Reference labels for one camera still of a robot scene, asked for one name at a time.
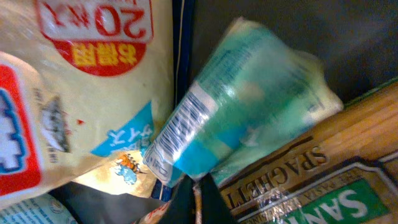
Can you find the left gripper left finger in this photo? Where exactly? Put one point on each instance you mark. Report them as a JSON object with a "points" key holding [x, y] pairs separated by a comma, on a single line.
{"points": [[182, 208]]}

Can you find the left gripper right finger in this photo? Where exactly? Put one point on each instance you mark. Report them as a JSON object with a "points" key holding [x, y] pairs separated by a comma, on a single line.
{"points": [[213, 208]]}

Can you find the small teal tissue pack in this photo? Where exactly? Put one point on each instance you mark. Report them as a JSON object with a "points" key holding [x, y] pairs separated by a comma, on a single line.
{"points": [[254, 95]]}

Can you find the teal wet wipes pack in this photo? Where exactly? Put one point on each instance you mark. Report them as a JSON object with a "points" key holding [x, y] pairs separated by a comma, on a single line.
{"points": [[44, 209]]}

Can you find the orange spaghetti packet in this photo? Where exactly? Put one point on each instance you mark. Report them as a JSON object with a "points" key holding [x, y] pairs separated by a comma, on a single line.
{"points": [[344, 170]]}

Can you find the cream snack bag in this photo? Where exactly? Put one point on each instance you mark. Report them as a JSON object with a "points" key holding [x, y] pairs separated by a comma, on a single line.
{"points": [[81, 82]]}

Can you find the grey plastic basket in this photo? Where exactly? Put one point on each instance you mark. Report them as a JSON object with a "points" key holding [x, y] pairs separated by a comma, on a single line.
{"points": [[356, 40]]}

